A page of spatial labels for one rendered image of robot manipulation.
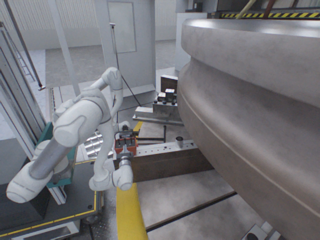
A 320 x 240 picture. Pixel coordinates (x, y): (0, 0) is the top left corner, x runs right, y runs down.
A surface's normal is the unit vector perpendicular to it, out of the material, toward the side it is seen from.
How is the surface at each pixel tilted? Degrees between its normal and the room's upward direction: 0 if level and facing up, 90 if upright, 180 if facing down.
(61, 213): 0
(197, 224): 0
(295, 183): 31
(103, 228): 0
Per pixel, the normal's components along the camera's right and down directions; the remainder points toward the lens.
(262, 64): -0.91, 0.22
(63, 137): -0.01, 0.47
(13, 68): 0.29, 0.51
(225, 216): 0.00, -0.84
